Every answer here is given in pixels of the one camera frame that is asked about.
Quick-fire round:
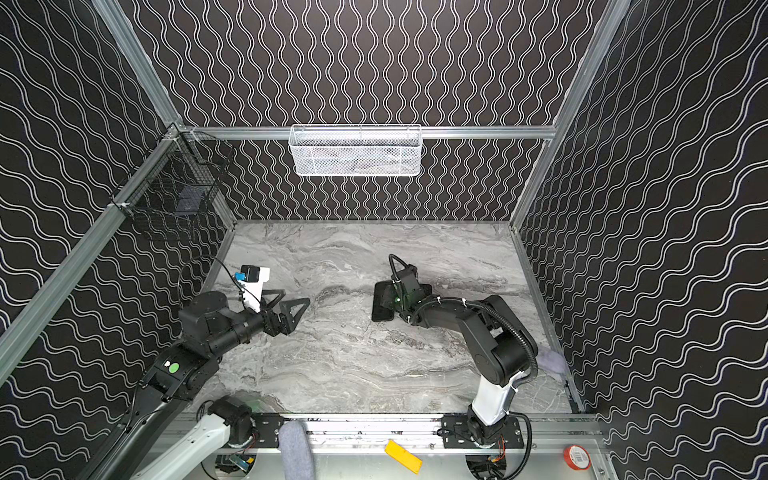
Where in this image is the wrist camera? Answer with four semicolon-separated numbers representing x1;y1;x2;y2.
233;265;271;313
396;265;420;291

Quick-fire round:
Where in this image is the aluminium front rail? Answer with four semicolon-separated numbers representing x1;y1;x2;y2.
249;413;603;455

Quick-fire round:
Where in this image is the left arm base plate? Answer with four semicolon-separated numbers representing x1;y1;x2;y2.
222;413;286;451

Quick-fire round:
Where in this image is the yellow tag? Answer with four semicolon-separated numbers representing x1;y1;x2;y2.
385;440;423;474

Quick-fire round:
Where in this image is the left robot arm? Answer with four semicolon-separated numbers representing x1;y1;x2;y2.
78;290;311;479

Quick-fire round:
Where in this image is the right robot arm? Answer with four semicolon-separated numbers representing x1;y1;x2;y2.
371;254;539;446

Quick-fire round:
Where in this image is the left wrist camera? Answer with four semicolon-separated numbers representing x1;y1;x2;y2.
233;265;271;313

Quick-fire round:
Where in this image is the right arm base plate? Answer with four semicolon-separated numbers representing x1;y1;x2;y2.
435;414;524;449

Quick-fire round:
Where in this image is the white wire basket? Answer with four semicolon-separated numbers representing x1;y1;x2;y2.
288;124;424;177

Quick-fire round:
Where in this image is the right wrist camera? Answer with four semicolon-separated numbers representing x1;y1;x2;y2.
396;265;420;291

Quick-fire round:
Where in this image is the black wire basket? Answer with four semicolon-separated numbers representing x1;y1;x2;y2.
113;125;235;243

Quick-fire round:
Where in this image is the red tape roll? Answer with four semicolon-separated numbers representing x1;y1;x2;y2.
563;445;592;471

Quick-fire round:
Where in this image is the black phone case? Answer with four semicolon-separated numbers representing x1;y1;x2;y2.
370;281;397;324

